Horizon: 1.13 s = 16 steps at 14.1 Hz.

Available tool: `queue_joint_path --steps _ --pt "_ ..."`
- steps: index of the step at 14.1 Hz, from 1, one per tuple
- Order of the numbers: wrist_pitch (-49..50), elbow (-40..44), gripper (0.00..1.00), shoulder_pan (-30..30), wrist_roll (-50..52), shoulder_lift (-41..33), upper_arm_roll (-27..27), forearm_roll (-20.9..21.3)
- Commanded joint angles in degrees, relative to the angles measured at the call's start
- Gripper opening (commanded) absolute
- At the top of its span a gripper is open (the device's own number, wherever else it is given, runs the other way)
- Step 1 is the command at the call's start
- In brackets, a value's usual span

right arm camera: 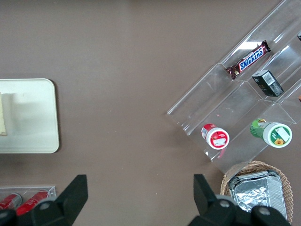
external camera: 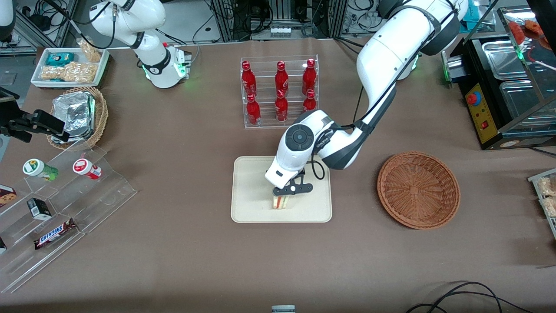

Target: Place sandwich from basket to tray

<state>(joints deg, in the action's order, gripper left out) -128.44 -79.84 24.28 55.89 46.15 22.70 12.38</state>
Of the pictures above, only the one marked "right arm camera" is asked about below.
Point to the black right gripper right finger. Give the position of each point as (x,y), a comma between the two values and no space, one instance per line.
(204,197)

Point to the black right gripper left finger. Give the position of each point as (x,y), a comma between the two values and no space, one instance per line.
(70,195)

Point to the light tan wicker basket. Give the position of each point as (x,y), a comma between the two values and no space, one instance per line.
(285,183)

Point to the white rectangular tray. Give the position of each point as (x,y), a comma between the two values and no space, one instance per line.
(33,117)

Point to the clear acrylic bottle box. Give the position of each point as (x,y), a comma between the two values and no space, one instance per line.
(50,189)

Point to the red cola bottle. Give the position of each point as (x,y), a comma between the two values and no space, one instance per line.
(10,200)
(33,202)

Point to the aluminium foil container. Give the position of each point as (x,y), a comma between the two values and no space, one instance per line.
(258,190)

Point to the red white yogurt cup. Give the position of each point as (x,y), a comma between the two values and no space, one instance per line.
(217,139)

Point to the green white snack cup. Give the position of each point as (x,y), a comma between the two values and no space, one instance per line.
(276,134)

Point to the clear acrylic stepped display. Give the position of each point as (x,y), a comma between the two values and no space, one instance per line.
(211,94)

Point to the small black carton box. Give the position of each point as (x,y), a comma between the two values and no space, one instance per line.
(268,83)

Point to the Snickers chocolate bar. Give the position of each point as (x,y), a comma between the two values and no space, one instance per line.
(250,58)

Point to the small black item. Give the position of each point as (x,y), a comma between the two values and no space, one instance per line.
(299,37)

